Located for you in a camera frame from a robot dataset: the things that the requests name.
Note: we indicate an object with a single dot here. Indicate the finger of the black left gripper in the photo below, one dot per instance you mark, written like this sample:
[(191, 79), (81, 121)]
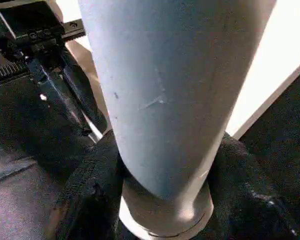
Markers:
[(60, 102), (85, 92)]

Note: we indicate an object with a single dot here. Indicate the white plastic table leg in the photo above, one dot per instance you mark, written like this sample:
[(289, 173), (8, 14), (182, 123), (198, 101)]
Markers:
[(175, 90)]

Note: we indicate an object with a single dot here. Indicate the white plastic table top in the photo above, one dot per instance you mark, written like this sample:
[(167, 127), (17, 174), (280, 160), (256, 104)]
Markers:
[(275, 60)]

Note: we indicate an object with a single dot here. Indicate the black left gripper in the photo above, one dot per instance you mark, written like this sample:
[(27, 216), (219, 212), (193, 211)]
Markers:
[(25, 30)]

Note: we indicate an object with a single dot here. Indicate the black mat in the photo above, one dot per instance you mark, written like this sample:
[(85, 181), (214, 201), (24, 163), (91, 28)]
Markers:
[(30, 150)]

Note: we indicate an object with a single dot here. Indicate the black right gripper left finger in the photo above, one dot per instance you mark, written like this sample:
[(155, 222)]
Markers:
[(87, 200)]

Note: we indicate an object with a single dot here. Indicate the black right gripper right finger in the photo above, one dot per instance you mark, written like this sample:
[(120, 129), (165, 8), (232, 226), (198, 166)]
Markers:
[(255, 200)]

